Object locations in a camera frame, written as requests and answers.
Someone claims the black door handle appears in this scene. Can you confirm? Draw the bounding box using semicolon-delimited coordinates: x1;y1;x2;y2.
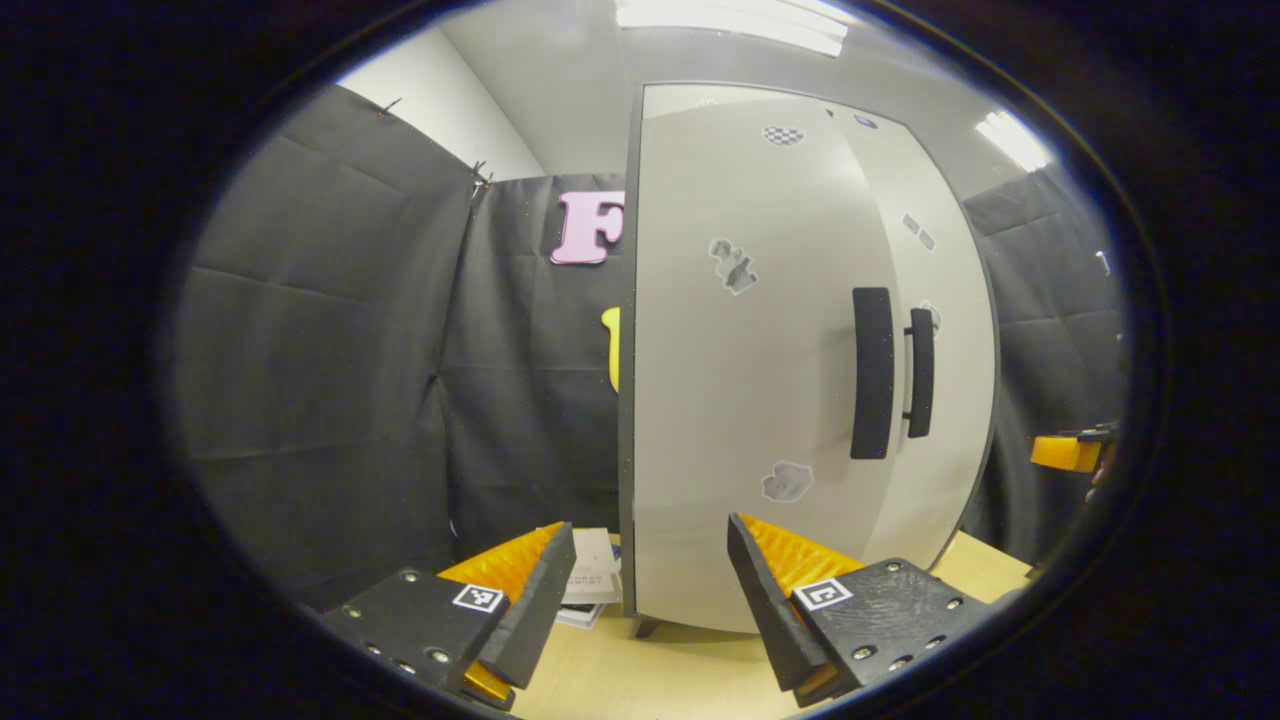
851;287;895;461
903;308;937;439

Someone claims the tan booklet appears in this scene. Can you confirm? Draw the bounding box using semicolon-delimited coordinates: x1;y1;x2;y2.
560;527;623;606

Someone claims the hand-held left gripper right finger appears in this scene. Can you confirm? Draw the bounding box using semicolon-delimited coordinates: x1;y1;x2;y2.
727;512;1002;710

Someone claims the grey shoe cabinet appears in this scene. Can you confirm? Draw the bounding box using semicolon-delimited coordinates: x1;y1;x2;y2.
617;85;661;641

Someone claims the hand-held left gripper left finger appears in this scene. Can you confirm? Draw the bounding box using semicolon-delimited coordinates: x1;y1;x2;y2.
318;521;578;714

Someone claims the black right door handle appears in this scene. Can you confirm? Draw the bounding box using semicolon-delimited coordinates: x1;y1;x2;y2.
903;308;937;439

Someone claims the ceiling light panel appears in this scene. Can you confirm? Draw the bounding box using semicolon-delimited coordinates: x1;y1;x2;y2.
614;0;851;58
975;109;1053;173

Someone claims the black left door handle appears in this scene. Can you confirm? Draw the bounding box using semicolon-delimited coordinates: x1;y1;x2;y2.
851;287;895;461

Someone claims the black backdrop cloth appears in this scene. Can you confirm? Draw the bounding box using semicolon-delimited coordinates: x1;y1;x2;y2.
958;163;1128;573
172;83;641;613

